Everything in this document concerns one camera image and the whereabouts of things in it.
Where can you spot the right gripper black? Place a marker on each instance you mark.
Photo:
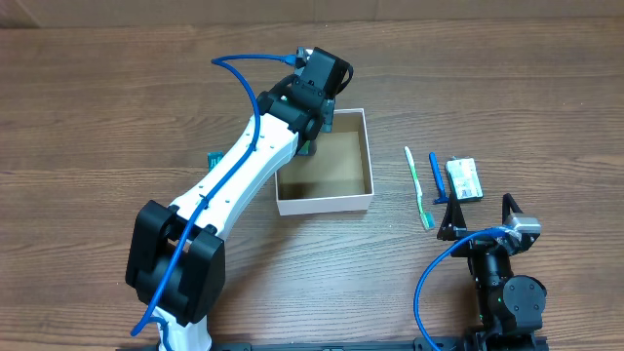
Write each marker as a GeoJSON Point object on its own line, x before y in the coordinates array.
{"type": "Point", "coordinates": [477, 234]}

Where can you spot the blue disposable razor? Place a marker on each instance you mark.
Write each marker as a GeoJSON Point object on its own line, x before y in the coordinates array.
{"type": "Point", "coordinates": [442, 194]}

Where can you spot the white soap bar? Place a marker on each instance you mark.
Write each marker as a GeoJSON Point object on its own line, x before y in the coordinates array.
{"type": "Point", "coordinates": [464, 180]}

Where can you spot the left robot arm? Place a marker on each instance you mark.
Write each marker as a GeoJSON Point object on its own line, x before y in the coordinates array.
{"type": "Point", "coordinates": [176, 260]}

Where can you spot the clear pump bottle blue liquid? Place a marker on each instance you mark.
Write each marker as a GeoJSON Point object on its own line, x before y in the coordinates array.
{"type": "Point", "coordinates": [306, 147]}

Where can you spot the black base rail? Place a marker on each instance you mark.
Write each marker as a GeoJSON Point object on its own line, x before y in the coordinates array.
{"type": "Point", "coordinates": [445, 343]}

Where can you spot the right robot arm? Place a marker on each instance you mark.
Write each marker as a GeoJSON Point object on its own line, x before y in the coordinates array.
{"type": "Point", "coordinates": [510, 305]}

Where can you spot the green white toothbrush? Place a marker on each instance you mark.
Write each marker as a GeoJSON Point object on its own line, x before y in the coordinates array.
{"type": "Point", "coordinates": [426, 218]}

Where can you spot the open cardboard box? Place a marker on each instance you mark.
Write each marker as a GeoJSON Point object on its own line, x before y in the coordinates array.
{"type": "Point", "coordinates": [337, 178]}

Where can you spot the green Colgate toothpaste tube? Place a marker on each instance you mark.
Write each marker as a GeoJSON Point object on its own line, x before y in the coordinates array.
{"type": "Point", "coordinates": [214, 158]}

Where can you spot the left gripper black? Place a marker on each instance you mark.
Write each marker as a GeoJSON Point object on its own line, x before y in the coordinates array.
{"type": "Point", "coordinates": [327, 117]}

